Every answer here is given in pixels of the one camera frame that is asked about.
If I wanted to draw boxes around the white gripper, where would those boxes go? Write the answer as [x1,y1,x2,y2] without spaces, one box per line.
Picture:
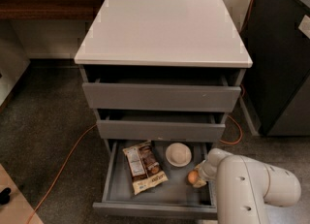
[193,160,217,188]

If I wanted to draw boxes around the orange fruit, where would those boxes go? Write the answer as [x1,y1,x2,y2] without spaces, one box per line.
[187,170,199,184]

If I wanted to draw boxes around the grey bottom drawer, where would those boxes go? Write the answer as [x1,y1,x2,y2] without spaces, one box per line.
[93,141,217,220]

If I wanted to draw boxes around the grey drawer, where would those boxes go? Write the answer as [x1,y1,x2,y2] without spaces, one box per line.
[82,82,240,112]
[97,114,225,143]
[93,141,217,220]

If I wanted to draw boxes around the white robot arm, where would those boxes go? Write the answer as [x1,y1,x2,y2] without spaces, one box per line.
[192,148,301,224]

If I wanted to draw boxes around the grey middle drawer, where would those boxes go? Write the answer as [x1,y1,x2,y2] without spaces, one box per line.
[97,114,225,143]

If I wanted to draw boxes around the grey top drawer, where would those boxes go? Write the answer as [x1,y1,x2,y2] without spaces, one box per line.
[82,82,240,112]

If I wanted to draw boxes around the grey drawer cabinet white top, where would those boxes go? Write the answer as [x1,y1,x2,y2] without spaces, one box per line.
[74,0,254,158]

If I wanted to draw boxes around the white bowl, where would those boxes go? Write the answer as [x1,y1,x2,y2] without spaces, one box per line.
[166,143,192,167]

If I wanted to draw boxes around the brown snack bag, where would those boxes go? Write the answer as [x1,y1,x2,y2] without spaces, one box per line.
[123,141,169,195]

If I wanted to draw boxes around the light wooden board corner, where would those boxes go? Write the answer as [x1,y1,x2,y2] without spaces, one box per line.
[0,164,44,224]

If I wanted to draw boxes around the black object on wooden board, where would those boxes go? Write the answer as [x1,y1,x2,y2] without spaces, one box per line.
[0,187,11,205]

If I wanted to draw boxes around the white wall cabinet at left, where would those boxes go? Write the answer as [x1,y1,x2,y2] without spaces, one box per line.
[0,20,30,107]

